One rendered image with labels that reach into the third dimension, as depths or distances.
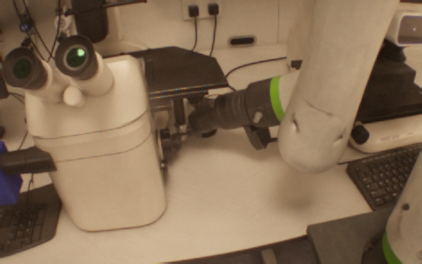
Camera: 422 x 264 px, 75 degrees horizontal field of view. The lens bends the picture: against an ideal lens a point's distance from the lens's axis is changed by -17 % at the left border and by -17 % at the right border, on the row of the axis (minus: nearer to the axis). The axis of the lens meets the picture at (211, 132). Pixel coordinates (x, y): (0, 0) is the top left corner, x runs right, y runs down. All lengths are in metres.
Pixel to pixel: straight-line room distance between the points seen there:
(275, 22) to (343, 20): 0.97
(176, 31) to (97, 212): 0.82
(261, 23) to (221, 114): 0.71
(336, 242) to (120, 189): 0.36
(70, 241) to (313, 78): 0.51
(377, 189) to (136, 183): 0.47
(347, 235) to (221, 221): 0.23
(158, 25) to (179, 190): 0.71
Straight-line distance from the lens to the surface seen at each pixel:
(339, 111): 0.40
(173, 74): 0.63
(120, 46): 0.85
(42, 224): 0.68
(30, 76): 0.38
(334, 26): 0.35
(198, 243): 0.58
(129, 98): 0.46
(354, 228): 0.57
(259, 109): 0.59
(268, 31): 1.31
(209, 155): 0.74
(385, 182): 0.72
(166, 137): 0.67
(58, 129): 0.48
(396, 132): 0.83
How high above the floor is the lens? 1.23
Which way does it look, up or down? 36 degrees down
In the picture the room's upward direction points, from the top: 3 degrees counter-clockwise
